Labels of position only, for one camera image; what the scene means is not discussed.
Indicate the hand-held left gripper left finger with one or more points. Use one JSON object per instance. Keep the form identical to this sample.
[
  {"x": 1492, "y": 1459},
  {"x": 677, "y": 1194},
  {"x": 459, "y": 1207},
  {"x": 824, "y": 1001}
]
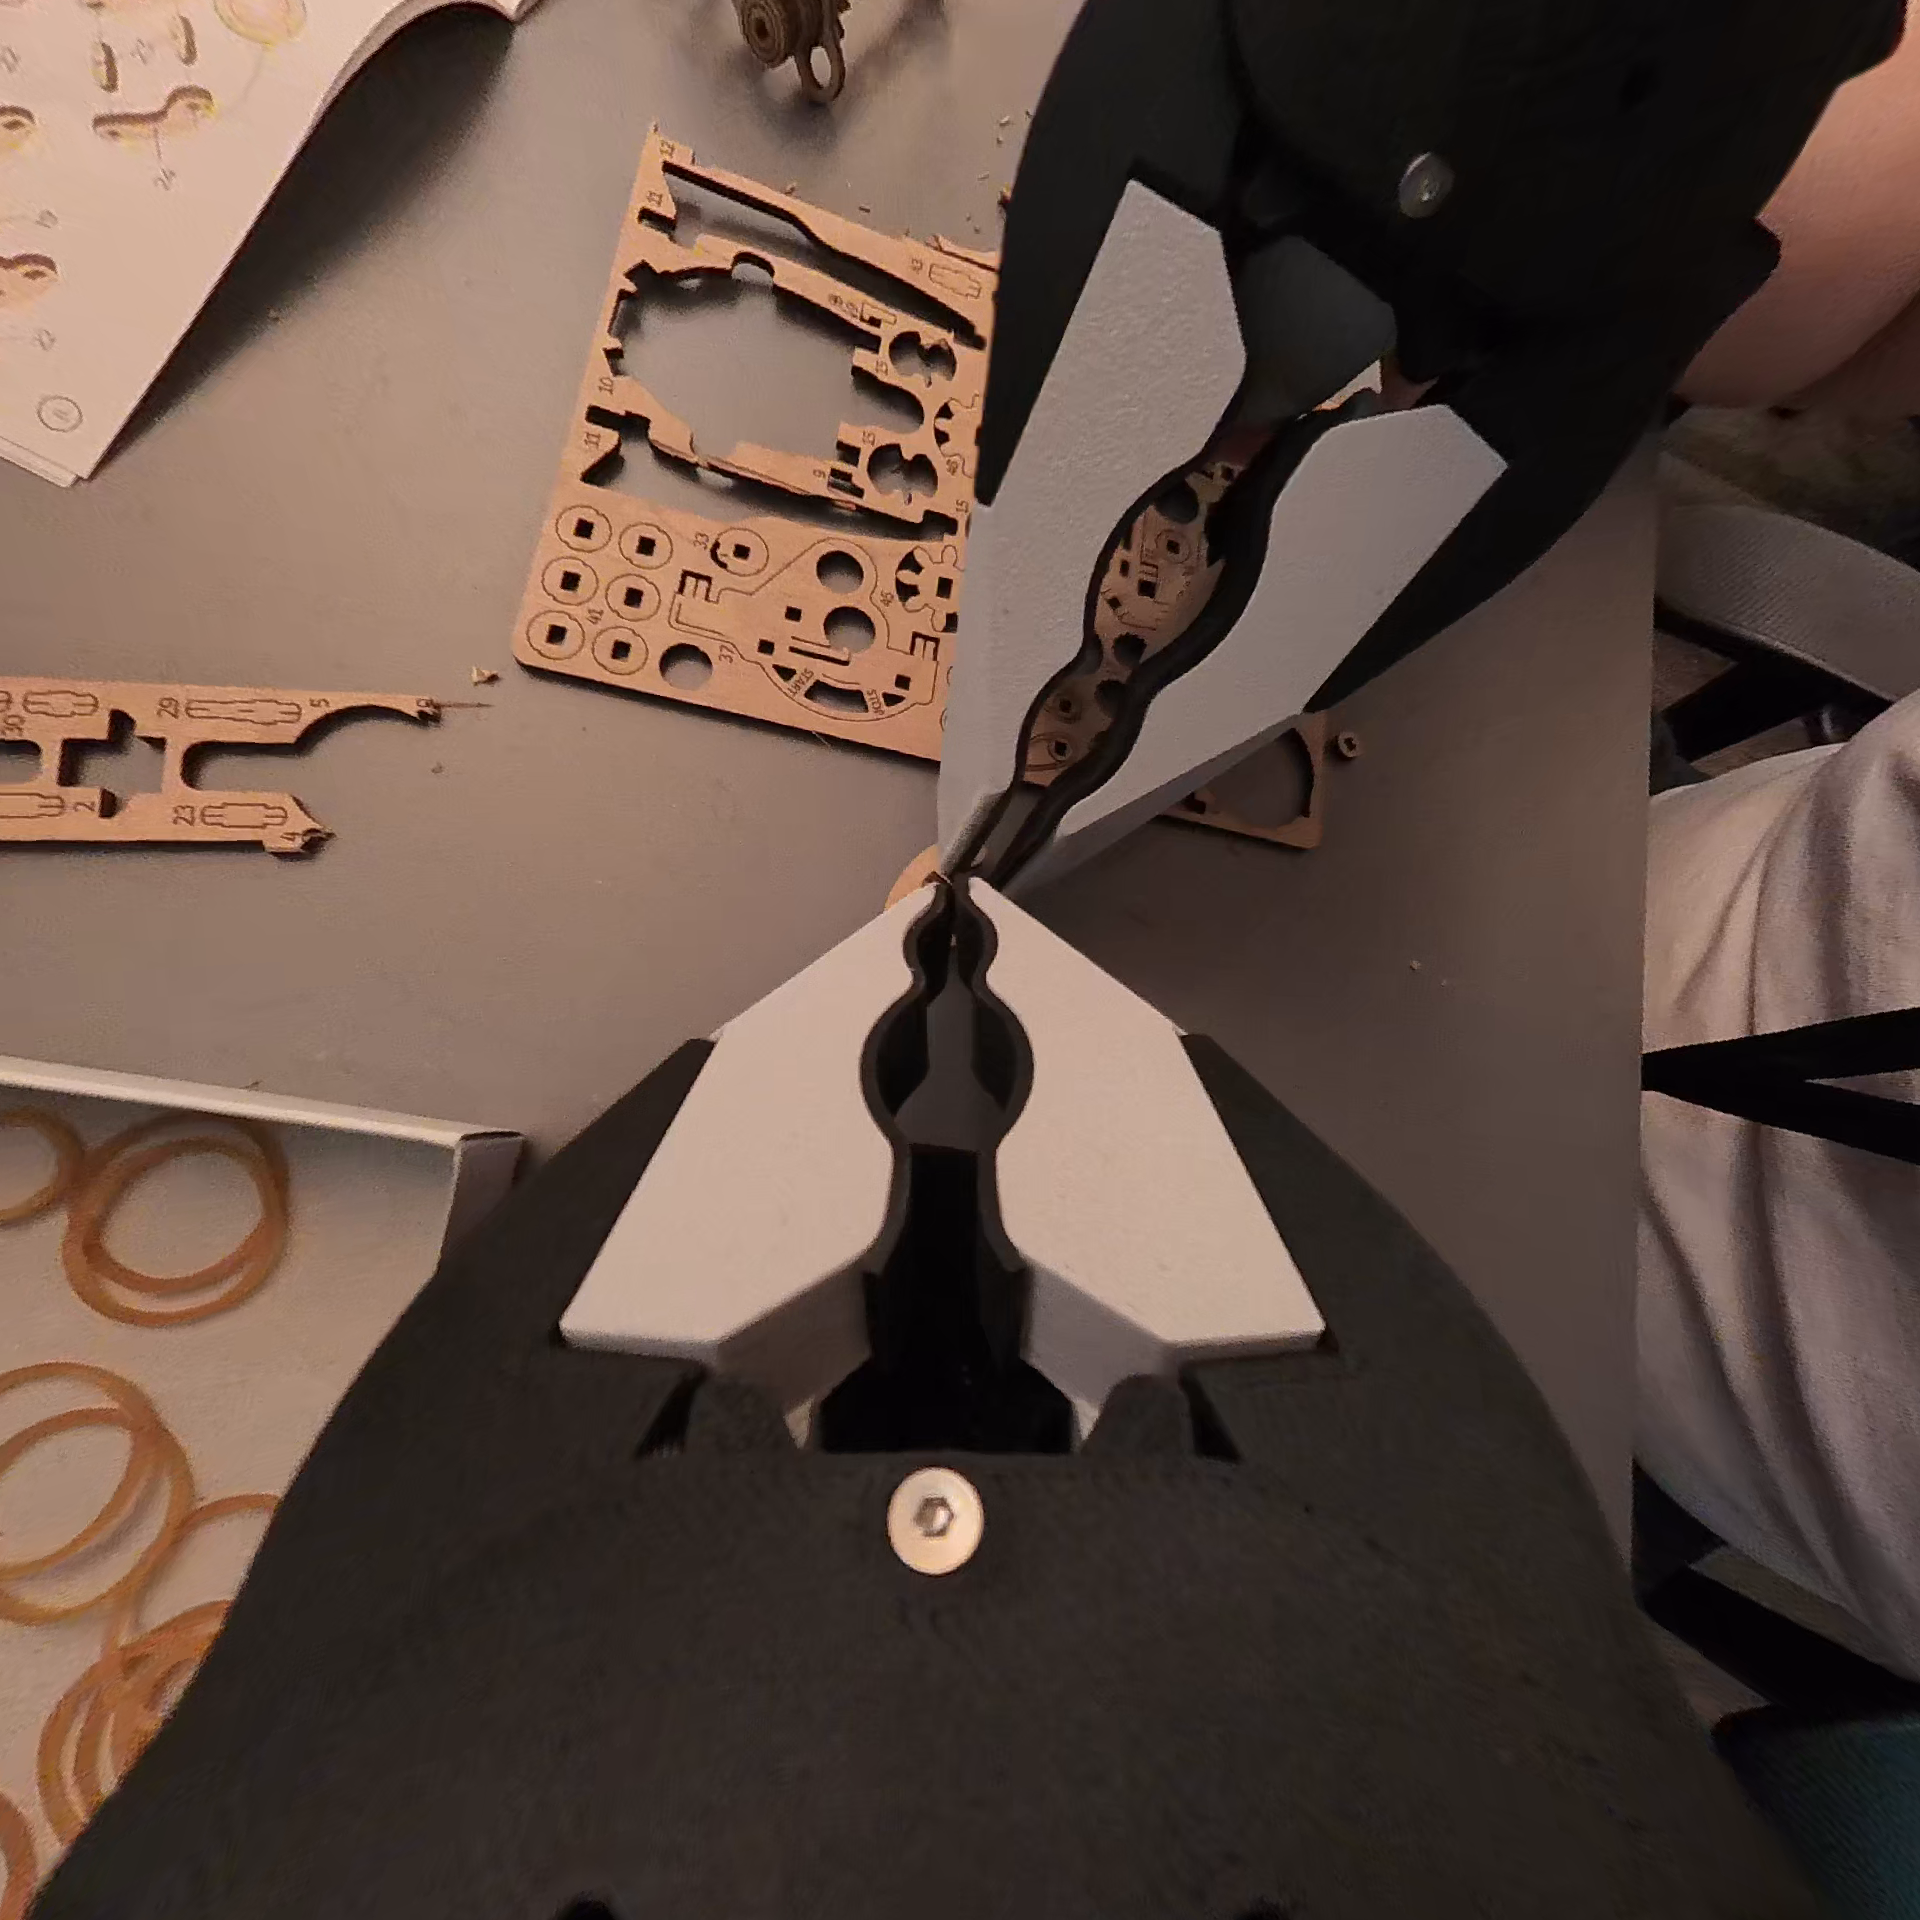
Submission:
[{"x": 722, "y": 1202}]

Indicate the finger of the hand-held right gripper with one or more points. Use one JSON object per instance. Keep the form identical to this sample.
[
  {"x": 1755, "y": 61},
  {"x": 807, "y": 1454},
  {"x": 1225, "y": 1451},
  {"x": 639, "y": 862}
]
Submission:
[
  {"x": 1351, "y": 569},
  {"x": 1111, "y": 391}
]

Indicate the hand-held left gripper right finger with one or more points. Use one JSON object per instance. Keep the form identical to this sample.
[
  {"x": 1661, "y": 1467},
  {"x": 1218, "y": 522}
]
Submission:
[{"x": 1169, "y": 1202}]

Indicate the small curved wooden part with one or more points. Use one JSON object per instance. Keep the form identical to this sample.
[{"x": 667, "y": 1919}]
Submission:
[{"x": 908, "y": 885}]

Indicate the large wooden parts sheet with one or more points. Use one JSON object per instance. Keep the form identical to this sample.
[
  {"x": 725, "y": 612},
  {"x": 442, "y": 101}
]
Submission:
[{"x": 782, "y": 594}]

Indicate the narrow wooden parts strip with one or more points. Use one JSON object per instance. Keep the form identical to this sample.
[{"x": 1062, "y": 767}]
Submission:
[{"x": 158, "y": 758}]

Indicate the assembled wooden model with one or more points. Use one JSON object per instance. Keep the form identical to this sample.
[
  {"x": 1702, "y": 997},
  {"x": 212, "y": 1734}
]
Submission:
[{"x": 774, "y": 31}]

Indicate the white cardboard box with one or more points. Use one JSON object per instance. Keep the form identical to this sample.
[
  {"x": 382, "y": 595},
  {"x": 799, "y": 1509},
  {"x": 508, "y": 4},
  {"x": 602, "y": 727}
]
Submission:
[{"x": 375, "y": 1244}]

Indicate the grey chair armrest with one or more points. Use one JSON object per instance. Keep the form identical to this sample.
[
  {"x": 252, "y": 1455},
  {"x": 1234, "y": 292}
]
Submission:
[{"x": 1802, "y": 601}]

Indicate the pile of tan rubber bands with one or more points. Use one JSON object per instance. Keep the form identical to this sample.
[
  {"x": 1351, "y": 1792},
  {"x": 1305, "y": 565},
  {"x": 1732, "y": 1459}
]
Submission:
[{"x": 79, "y": 1231}]

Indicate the dark teal chair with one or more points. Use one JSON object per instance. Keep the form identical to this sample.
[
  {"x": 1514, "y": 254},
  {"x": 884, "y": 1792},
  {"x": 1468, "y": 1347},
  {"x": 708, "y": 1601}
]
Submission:
[{"x": 1845, "y": 1831}]

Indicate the open instruction booklet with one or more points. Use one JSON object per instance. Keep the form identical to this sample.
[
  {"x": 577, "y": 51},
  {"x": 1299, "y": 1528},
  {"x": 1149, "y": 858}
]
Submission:
[{"x": 89, "y": 345}]

